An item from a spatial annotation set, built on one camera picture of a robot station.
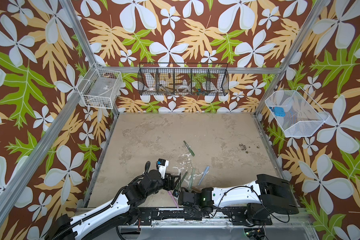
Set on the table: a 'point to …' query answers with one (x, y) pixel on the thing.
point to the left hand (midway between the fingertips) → (175, 174)
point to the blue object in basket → (279, 111)
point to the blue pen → (206, 170)
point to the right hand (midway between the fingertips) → (186, 206)
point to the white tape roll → (183, 88)
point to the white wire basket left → (101, 88)
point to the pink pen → (170, 193)
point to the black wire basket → (180, 78)
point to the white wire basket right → (298, 114)
